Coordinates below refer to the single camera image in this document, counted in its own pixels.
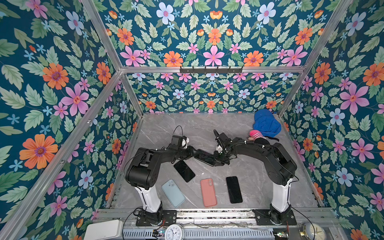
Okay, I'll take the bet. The black phone case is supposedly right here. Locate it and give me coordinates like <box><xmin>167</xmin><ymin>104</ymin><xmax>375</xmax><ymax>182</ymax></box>
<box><xmin>194</xmin><ymin>149</ymin><xmax>224</xmax><ymax>167</ymax></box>

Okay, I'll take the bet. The black phone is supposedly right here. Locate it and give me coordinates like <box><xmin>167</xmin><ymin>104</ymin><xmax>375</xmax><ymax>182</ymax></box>
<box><xmin>174</xmin><ymin>160</ymin><xmax>196</xmax><ymax>183</ymax></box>
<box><xmin>226</xmin><ymin>176</ymin><xmax>243</xmax><ymax>204</ymax></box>

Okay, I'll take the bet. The pink phone case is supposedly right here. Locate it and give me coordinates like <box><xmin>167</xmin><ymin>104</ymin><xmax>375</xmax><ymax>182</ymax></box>
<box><xmin>200</xmin><ymin>178</ymin><xmax>217</xmax><ymax>208</ymax></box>

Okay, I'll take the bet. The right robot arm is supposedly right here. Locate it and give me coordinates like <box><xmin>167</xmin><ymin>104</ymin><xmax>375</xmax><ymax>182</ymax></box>
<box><xmin>214</xmin><ymin>130</ymin><xmax>297</xmax><ymax>225</ymax></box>

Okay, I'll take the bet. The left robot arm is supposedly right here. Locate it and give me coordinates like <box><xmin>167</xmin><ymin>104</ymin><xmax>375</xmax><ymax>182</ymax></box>
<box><xmin>124</xmin><ymin>135</ymin><xmax>194</xmax><ymax>225</ymax></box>

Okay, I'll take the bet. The light blue phone case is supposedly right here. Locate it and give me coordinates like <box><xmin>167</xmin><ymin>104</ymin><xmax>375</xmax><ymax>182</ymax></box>
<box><xmin>162</xmin><ymin>180</ymin><xmax>186</xmax><ymax>207</ymax></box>

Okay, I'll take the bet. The doll with blue cloth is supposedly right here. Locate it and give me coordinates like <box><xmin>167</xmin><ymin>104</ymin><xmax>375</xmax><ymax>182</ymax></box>
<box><xmin>248</xmin><ymin>109</ymin><xmax>282</xmax><ymax>145</ymax></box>

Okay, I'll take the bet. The white clock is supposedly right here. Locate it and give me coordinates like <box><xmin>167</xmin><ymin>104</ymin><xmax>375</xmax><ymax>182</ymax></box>
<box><xmin>164</xmin><ymin>224</ymin><xmax>184</xmax><ymax>240</ymax></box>

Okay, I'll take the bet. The white heat sink strip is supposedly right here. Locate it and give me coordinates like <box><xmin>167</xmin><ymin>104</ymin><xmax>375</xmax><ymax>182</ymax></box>
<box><xmin>122</xmin><ymin>229</ymin><xmax>275</xmax><ymax>240</ymax></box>

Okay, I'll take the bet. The white box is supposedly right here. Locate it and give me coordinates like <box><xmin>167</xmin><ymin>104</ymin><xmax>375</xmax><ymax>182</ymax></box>
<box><xmin>84</xmin><ymin>220</ymin><xmax>123</xmax><ymax>240</ymax></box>

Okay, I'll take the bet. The brass alarm clock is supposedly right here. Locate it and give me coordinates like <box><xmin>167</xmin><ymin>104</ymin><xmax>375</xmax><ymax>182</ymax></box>
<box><xmin>299</xmin><ymin>222</ymin><xmax>327</xmax><ymax>240</ymax></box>

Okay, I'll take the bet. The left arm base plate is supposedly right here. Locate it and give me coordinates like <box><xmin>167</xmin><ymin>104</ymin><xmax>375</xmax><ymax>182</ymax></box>
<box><xmin>136</xmin><ymin>210</ymin><xmax>177</xmax><ymax>227</ymax></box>

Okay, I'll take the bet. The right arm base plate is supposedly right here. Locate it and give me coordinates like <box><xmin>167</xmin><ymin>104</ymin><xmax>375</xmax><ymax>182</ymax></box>
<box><xmin>252</xmin><ymin>205</ymin><xmax>297</xmax><ymax>226</ymax></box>

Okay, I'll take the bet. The black hook rail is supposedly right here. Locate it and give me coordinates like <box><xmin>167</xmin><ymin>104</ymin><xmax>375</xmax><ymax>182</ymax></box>
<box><xmin>180</xmin><ymin>66</ymin><xmax>243</xmax><ymax>74</ymax></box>

